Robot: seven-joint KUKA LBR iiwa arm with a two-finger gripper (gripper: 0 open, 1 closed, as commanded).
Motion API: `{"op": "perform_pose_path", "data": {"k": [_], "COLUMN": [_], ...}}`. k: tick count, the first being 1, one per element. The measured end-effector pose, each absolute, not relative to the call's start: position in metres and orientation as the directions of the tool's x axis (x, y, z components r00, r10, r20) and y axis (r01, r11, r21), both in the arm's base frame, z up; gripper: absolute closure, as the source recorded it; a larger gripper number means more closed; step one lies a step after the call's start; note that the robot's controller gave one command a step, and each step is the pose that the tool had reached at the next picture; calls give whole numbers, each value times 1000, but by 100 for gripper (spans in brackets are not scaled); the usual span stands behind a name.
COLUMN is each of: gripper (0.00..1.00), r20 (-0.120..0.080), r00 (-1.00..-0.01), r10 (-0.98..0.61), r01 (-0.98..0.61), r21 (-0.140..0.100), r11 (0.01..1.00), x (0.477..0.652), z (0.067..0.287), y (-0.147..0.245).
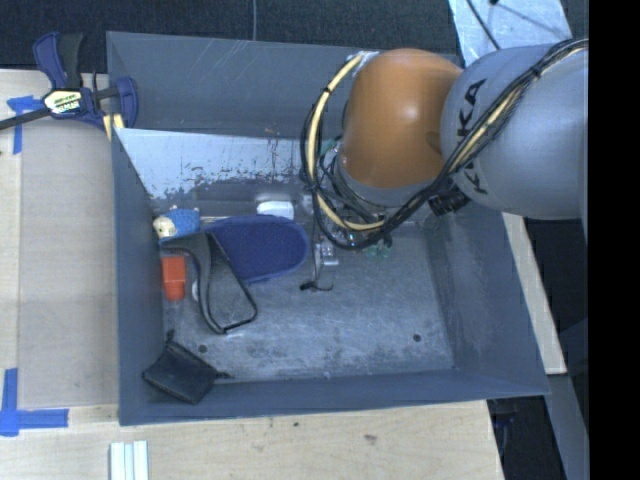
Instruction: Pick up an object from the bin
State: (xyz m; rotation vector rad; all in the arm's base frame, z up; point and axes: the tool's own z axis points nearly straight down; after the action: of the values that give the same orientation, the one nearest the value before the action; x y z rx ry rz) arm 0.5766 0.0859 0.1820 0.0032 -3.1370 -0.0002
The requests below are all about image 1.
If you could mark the grey metal bin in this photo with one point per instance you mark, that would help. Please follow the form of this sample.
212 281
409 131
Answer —
350 328

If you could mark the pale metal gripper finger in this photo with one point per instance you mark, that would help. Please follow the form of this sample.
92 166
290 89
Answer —
330 254
316 263

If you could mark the black cylinder on white bracket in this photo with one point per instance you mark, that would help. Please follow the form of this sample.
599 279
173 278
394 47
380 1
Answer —
447 203

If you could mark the white flat box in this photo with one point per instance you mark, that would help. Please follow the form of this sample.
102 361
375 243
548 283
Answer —
276 209

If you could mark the orange block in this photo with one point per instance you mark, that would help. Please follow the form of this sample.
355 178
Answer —
173 275

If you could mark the blue and beige toy animal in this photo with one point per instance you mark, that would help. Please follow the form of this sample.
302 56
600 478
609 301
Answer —
182 220

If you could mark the black ribbed flat block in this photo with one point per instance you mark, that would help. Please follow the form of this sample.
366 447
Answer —
180 373

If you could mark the pale wood flat board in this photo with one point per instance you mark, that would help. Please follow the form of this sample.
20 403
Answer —
65 268

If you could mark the blue fabric slipper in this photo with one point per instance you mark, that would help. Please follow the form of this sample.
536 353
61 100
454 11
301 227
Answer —
260 245

